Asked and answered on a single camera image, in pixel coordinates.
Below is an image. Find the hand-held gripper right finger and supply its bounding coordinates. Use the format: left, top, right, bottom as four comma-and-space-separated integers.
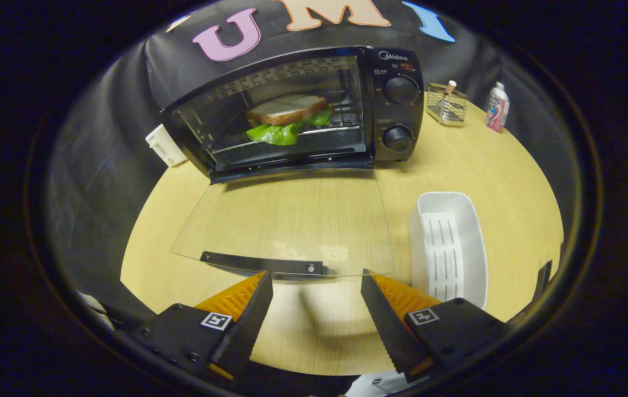
361, 269, 507, 383

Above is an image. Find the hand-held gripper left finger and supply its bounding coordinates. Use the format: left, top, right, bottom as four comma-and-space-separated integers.
131, 271, 274, 383

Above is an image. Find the black toaster oven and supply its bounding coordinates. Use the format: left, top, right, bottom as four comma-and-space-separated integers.
160, 46, 425, 283

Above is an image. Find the lettuce sandwich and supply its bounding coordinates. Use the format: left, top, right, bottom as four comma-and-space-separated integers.
245, 93, 334, 146

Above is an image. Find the white bread toaster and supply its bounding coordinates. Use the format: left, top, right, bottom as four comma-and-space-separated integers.
145, 124, 188, 168

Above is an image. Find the white plastic tray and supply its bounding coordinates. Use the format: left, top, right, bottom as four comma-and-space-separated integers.
408, 191, 489, 310

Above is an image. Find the black chair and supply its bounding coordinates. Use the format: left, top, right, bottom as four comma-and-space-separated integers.
512, 260, 556, 323

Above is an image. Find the black backdrop cloth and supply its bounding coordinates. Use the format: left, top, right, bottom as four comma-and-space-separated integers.
49, 0, 504, 326

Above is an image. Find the pink and white spray bottle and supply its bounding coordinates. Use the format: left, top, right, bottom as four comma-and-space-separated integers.
485, 82, 511, 133

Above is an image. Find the metal wire holder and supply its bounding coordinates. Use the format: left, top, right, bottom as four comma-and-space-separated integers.
426, 83, 468, 128

